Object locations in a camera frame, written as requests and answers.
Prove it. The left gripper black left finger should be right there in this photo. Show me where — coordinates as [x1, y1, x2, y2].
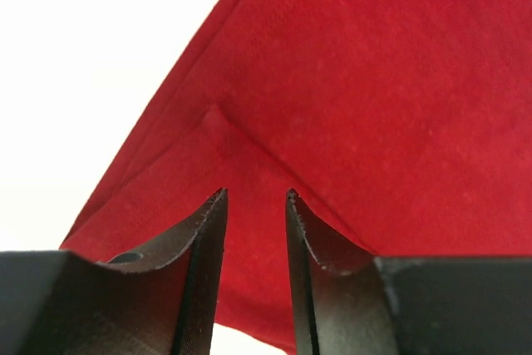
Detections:
[1, 189, 228, 354]

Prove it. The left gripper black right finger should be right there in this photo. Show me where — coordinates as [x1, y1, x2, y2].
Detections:
[285, 190, 531, 354]

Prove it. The red t-shirt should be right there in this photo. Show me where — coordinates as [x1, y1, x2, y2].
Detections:
[63, 0, 531, 353]

